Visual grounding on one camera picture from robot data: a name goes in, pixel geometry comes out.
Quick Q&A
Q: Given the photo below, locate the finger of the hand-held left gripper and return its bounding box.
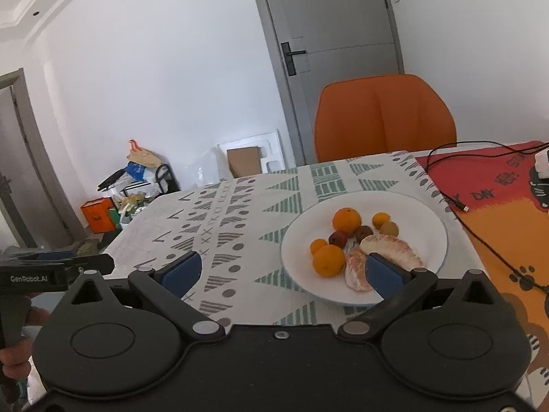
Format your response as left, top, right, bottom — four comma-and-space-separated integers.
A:
64, 253, 115, 276
6, 250, 78, 263

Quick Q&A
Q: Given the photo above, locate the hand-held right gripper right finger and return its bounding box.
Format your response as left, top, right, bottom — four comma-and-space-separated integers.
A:
338, 253, 501, 343

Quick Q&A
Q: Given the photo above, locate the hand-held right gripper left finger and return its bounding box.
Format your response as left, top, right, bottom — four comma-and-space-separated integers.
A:
63, 251, 226, 343

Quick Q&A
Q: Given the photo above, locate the pale peeled pomelo segment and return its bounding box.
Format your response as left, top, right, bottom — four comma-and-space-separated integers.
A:
359, 234, 424, 272

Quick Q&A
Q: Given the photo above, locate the pink peeled pomelo segment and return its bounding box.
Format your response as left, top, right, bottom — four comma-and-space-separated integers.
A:
344, 244, 378, 293

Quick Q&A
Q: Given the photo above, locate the medium orange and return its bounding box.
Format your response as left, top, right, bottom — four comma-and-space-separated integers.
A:
313, 244, 346, 277

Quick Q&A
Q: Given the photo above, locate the large orange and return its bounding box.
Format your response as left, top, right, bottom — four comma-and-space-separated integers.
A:
332, 207, 362, 233

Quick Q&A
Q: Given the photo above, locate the white plate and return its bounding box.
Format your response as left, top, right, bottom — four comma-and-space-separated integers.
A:
280, 192, 449, 307

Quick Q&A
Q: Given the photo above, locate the person's left hand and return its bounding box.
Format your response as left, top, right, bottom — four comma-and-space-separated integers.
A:
0, 305, 57, 380

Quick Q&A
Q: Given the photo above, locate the green cloth bundle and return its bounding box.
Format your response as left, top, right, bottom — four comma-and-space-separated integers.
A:
73, 238, 104, 258

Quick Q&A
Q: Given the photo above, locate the orange box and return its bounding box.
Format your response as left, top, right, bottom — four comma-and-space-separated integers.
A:
80, 197, 117, 233

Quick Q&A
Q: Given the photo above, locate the flat black object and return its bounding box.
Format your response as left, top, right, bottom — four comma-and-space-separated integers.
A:
98, 169, 129, 192

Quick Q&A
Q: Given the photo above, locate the white storage box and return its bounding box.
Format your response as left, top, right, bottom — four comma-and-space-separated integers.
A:
122, 181, 157, 198

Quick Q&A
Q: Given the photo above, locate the patterned white tablecloth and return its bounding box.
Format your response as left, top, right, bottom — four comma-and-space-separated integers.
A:
101, 150, 481, 327

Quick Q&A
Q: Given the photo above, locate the grey interior doorway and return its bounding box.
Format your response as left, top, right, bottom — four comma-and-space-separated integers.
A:
0, 68, 82, 250

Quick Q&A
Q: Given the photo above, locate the blue and white bag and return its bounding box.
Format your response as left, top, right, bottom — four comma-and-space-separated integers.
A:
124, 162, 157, 183

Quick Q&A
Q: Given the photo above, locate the beige paper bag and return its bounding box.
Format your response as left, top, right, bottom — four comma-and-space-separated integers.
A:
126, 139, 159, 168

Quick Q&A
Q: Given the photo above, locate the red and orange printed mat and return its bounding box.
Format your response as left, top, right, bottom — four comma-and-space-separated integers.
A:
415, 139, 549, 410

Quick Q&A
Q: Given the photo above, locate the brown cardboard piece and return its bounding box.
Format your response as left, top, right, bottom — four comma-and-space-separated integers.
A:
226, 146, 263, 178

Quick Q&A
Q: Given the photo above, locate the white foam packaging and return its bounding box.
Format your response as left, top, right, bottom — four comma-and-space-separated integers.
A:
215, 129, 284, 181

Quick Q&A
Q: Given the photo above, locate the orange chair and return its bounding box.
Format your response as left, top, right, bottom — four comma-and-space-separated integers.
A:
314, 74, 457, 164

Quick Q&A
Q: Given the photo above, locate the white charger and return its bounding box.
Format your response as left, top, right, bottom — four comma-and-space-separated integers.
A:
532, 148, 549, 181

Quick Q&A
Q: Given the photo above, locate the grey door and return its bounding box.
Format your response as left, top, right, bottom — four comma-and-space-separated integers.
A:
246, 0, 406, 167

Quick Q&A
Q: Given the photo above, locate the black cart frame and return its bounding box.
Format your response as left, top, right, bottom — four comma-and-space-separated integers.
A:
155, 164, 181, 196

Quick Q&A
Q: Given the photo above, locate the black cable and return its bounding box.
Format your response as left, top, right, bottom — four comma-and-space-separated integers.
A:
427, 139, 549, 297

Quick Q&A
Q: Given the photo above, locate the black door handle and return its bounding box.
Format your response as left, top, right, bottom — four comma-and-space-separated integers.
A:
280, 42, 307, 78

